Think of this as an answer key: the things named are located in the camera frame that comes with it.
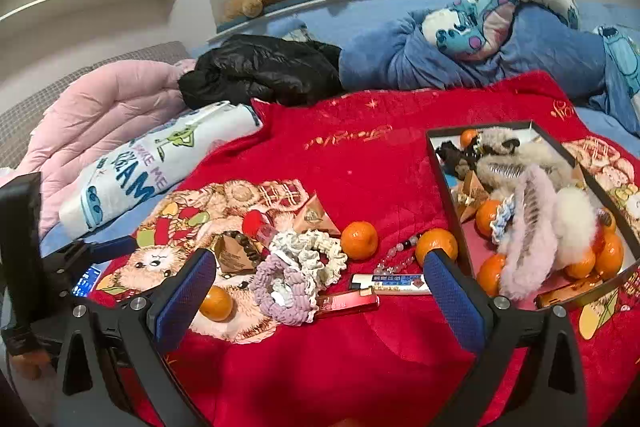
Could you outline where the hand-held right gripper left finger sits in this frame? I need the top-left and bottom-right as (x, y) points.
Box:
(54, 251), (218, 427)

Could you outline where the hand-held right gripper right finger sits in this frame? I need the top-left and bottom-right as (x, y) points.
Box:
(424, 249), (589, 427)

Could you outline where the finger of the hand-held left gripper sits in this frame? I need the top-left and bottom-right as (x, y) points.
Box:
(42, 234), (139, 303)

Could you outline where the gold triangular packet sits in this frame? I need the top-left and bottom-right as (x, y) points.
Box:
(452, 171), (493, 224)
(212, 234), (261, 278)
(291, 192), (342, 238)

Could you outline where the white lighter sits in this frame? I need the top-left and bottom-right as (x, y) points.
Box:
(350, 273), (431, 297)

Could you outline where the pink crystal bead bracelet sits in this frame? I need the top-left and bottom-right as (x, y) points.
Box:
(375, 232), (426, 275)

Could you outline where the purple scrunchie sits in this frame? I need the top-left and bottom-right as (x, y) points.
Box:
(248, 253), (321, 327)

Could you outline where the wooden bead bracelet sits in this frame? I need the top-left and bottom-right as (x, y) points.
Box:
(220, 231), (266, 278)

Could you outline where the black rectangular box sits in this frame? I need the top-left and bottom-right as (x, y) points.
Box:
(425, 121), (640, 312)

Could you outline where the red-capped clear bottle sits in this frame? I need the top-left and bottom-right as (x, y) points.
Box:
(243, 209), (278, 245)

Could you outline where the red lighter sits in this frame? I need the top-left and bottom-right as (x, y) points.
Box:
(315, 287), (379, 320)

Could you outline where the person's left hand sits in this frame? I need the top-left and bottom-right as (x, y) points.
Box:
(7, 349), (53, 380)

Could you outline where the phone with blue screen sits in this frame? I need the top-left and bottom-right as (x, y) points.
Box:
(72, 264), (103, 298)

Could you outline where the white cartoon blanket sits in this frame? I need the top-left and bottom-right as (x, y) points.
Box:
(59, 101), (263, 240)

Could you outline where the pink fur hair claw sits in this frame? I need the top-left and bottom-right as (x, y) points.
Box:
(497, 164), (561, 300)

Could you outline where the blue white knitted scrunchie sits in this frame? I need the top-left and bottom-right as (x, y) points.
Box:
(490, 194), (518, 245)

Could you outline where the gold rectangular case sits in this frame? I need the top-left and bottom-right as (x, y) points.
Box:
(535, 279), (601, 310)

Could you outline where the grey plaid headboard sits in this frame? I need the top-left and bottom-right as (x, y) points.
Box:
(0, 39), (193, 170)

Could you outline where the pink quilt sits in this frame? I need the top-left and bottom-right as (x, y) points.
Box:
(15, 59), (198, 238)

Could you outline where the white fur pompom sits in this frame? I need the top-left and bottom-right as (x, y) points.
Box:
(552, 187), (601, 270)

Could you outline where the dark brown scrunchie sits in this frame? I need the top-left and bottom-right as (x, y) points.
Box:
(436, 139), (478, 175)

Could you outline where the beige fur hair claw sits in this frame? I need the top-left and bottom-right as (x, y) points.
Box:
(475, 147), (576, 202)

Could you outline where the red printed blanket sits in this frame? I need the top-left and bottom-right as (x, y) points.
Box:
(87, 69), (640, 427)

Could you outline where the white remote control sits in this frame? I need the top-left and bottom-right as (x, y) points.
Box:
(192, 101), (238, 118)

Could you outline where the beige fluffy scrunchie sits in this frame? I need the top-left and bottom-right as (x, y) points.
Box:
(475, 126), (526, 152)

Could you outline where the black puffer jacket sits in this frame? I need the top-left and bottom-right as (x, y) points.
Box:
(177, 34), (346, 110)

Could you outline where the blue cartoon quilt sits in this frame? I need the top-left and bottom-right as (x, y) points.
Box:
(339, 0), (640, 138)

